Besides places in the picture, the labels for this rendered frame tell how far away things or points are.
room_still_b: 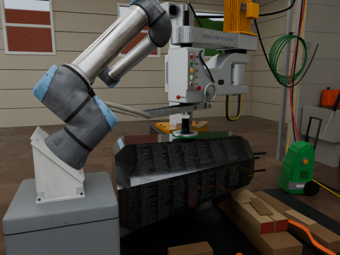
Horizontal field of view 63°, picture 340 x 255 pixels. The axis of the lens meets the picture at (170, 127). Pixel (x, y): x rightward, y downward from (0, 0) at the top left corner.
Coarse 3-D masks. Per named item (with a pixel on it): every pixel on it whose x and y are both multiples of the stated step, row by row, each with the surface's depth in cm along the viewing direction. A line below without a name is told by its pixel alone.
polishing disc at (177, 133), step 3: (174, 132) 231; (177, 132) 231; (192, 132) 231; (195, 132) 231; (177, 135) 222; (180, 135) 221; (183, 135) 220; (186, 135) 220; (189, 135) 220; (192, 135) 221; (195, 135) 223
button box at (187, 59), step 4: (188, 52) 203; (192, 52) 206; (188, 56) 203; (188, 60) 204; (192, 60) 207; (188, 64) 204; (188, 68) 205; (188, 72) 206; (192, 72) 208; (188, 76) 206; (188, 80) 207; (192, 80) 210; (188, 84) 207; (188, 88) 208; (192, 88) 211
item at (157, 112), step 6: (198, 102) 244; (156, 108) 213; (162, 108) 217; (168, 108) 221; (174, 108) 210; (180, 108) 214; (186, 108) 219; (192, 108) 223; (198, 108) 228; (204, 108) 233; (150, 114) 195; (156, 114) 199; (162, 114) 203; (168, 114) 207
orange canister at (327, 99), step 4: (328, 88) 438; (324, 92) 441; (328, 92) 434; (332, 92) 434; (336, 92) 437; (324, 96) 442; (328, 96) 435; (332, 96) 436; (336, 96) 438; (324, 100) 442; (328, 100) 436; (332, 100) 437; (324, 104) 443; (328, 104) 437; (332, 104) 438; (328, 108) 433
